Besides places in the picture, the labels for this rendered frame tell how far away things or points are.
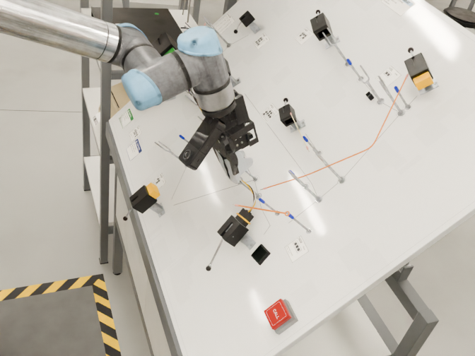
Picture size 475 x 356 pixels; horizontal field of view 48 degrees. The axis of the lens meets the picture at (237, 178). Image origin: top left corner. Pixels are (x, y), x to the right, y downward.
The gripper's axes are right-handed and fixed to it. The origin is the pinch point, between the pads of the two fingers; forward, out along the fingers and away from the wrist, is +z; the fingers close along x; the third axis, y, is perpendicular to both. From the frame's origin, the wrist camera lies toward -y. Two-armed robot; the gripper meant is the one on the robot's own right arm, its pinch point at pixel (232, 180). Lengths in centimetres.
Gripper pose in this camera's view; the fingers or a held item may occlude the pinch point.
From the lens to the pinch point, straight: 118.8
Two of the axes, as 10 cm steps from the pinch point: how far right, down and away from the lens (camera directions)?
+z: 2.3, 7.3, 6.4
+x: -5.1, -4.7, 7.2
